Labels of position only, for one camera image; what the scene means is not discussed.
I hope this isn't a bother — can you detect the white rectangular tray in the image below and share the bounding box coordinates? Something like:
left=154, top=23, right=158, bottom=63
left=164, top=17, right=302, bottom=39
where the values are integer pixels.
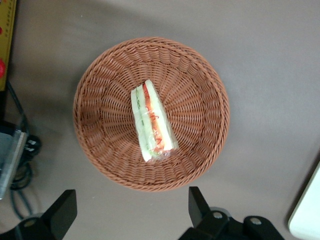
left=288, top=159, right=320, bottom=240

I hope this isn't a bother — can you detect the plastic-wrapped triangle sandwich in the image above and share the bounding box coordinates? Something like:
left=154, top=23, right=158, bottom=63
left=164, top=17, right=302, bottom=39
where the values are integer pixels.
left=130, top=78, right=179, bottom=164

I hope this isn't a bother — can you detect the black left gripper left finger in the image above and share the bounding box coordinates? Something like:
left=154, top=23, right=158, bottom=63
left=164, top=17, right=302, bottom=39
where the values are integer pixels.
left=0, top=189, right=77, bottom=240

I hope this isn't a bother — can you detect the yellow printed box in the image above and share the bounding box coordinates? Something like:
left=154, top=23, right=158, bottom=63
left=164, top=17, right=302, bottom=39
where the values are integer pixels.
left=0, top=0, right=17, bottom=92

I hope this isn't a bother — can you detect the grey metal box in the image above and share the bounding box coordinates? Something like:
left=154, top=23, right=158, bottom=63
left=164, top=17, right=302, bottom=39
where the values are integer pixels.
left=0, top=121, right=28, bottom=200

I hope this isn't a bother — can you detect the brown round wicker basket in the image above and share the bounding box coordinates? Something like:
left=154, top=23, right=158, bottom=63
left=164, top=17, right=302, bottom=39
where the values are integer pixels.
left=72, top=36, right=231, bottom=193

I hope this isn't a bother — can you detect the black power plug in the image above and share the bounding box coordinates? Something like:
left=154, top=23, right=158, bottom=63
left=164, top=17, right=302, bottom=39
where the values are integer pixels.
left=24, top=134, right=42, bottom=159

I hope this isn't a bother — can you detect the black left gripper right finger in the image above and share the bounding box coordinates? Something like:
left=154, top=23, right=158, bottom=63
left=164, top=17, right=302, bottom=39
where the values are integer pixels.
left=178, top=186, right=285, bottom=240

